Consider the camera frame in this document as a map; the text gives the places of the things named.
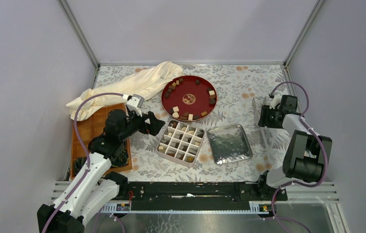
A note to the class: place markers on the red round tray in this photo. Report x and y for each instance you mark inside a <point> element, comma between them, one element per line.
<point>189,98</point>

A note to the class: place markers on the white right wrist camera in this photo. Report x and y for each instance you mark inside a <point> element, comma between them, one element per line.
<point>275,100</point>

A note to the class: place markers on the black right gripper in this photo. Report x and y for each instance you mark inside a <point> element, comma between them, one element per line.
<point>264,121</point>

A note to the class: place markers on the floral table mat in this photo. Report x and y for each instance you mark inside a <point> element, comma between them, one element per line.
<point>241,92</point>

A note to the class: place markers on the pink tin with white dividers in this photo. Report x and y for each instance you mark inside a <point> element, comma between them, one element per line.
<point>180,143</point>

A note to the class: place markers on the silver tin lid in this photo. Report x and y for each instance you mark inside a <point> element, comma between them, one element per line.
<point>229,144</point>

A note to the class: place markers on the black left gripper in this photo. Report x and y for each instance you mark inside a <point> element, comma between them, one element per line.
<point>154,128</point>

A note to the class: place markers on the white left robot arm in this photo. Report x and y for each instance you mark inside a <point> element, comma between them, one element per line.
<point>93,187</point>

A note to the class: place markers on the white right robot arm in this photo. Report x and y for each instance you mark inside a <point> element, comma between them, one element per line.
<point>307,156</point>

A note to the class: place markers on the wooden compartment tray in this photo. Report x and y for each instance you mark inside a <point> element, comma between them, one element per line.
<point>91,128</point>

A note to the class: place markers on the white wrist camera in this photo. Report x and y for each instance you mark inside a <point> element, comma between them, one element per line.
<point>134,103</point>
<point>275,100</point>

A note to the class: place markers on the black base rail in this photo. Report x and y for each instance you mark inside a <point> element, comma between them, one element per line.
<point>198,196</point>

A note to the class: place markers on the cream cloth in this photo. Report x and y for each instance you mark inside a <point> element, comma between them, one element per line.
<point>146,83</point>

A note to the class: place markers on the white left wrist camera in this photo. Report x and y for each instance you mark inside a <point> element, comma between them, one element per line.
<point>134,103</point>

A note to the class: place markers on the black paper cup liners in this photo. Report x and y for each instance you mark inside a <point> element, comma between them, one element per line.
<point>122,160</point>

